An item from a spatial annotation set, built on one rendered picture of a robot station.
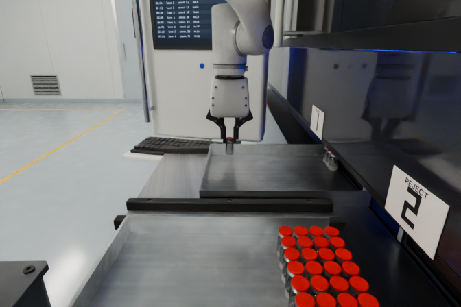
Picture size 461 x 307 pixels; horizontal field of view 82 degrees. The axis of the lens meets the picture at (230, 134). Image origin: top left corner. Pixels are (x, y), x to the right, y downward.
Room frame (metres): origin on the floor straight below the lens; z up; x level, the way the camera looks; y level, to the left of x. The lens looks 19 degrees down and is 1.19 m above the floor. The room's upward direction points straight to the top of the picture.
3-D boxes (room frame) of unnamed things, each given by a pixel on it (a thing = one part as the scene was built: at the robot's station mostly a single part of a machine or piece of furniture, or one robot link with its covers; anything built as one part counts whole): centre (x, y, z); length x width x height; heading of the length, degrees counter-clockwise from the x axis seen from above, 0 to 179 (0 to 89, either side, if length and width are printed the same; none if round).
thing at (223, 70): (0.67, 0.00, 1.13); 0.09 x 0.08 x 0.03; 89
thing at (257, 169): (0.58, -0.11, 0.90); 0.34 x 0.26 x 0.04; 89
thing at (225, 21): (0.67, 0.00, 1.21); 0.09 x 0.08 x 0.13; 48
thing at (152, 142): (0.94, 0.17, 0.82); 0.40 x 0.14 x 0.02; 78
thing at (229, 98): (0.67, 0.00, 1.07); 0.10 x 0.08 x 0.11; 89
